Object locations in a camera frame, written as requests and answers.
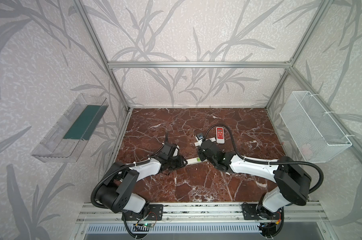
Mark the green circuit board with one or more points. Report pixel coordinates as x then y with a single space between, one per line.
145 225

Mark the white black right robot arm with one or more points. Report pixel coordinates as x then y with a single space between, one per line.
293 183

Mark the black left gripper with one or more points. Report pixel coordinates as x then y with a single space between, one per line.
179 162

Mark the clear plastic wall tray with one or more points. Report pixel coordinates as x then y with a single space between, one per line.
68 138

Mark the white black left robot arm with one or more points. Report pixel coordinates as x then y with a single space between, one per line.
115 189

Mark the aluminium cage frame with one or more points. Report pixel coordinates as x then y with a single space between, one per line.
288 66

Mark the white wire mesh basket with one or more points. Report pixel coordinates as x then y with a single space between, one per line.
314 131

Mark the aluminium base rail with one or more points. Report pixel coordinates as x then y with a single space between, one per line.
230 212

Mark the red white remote control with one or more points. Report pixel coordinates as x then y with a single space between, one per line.
220 135

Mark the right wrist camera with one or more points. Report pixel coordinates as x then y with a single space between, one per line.
200 137

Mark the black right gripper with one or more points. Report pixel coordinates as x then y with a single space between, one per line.
206 151

